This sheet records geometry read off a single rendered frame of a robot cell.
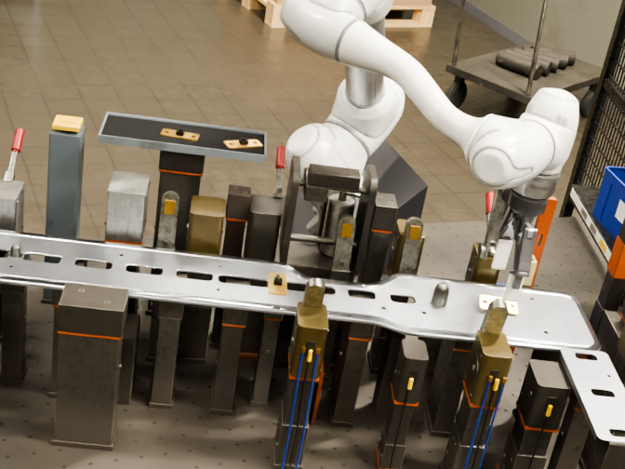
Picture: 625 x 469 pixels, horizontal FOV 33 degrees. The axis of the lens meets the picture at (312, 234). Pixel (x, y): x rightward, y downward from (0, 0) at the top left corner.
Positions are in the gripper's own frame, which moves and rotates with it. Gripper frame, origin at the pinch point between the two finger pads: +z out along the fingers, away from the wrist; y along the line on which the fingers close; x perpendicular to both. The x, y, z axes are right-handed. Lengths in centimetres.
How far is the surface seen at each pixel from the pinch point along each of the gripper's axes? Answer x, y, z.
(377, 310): -26.2, 6.2, 7.5
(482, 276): -0.9, -12.6, 7.4
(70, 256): -89, -1, 8
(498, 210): -0.4, -15.1, -7.9
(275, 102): -31, -367, 113
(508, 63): 101, -392, 79
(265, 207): -50, -18, 0
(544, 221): 10.0, -14.6, -6.9
